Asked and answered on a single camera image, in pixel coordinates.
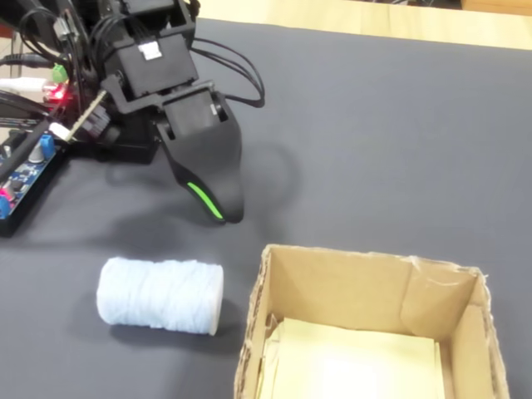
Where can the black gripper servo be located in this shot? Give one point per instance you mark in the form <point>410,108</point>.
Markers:
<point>189,111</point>

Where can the white yarn-wrapped cylinder block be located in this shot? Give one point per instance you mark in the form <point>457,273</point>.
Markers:
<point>160,296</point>

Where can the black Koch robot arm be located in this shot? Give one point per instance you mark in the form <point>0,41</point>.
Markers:
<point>154,75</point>

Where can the green terminal block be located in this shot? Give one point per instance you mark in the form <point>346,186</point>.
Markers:
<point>59,73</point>

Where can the brown cardboard box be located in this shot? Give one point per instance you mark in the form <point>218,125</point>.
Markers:
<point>469,332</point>

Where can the large grey table mat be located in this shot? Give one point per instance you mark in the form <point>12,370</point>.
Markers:
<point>374,166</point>

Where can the small board with red LED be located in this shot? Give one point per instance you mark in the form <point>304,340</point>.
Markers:
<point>58,93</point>

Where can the blue circuit board black case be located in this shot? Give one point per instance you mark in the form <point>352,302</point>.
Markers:
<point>25,183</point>

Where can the pale yellow paper sheet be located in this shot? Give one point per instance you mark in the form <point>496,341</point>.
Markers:
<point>353,361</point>

